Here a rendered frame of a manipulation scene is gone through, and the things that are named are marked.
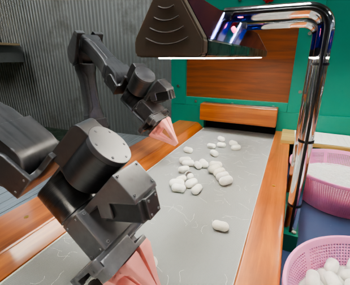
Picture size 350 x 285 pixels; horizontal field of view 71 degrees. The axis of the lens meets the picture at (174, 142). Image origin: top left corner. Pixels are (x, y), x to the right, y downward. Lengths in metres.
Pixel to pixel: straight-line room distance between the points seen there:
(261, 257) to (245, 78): 0.77
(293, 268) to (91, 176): 0.31
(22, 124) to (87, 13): 3.25
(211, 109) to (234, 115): 0.09
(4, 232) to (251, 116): 0.83
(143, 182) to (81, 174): 0.07
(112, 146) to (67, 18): 3.53
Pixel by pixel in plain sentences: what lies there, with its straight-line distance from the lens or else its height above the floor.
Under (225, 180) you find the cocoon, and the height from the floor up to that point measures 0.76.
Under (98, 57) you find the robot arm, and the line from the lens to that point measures 0.82.
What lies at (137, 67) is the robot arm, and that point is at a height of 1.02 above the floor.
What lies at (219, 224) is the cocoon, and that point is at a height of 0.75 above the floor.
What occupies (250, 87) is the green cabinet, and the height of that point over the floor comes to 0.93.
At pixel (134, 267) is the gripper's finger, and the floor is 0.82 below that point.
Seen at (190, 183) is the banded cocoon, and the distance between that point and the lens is 0.60.
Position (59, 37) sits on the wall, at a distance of 3.89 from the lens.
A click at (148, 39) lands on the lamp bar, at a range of 0.28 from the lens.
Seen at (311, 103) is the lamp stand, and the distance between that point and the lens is 0.47.
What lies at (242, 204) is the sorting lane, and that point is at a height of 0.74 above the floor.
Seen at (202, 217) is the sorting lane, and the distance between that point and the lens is 0.51.
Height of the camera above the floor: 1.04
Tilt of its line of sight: 19 degrees down
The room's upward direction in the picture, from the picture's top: straight up
